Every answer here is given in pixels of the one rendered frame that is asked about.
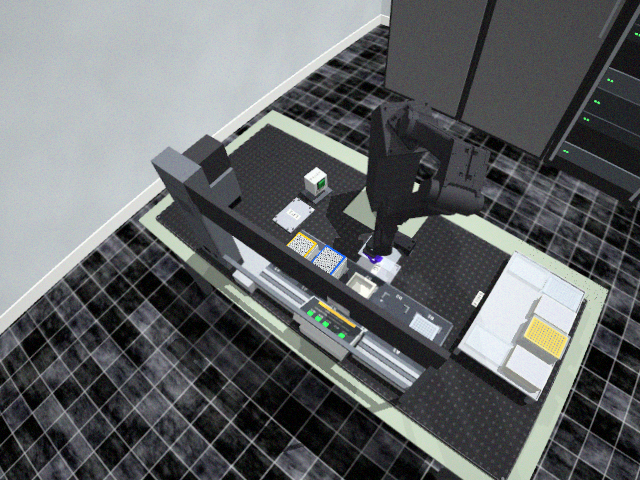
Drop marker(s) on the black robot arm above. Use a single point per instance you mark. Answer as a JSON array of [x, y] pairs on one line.
[[451, 192]]

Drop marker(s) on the white ready panel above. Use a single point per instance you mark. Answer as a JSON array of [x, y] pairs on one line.
[[316, 186]]

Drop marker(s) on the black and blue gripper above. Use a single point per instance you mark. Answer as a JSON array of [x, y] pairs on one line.
[[369, 253]]

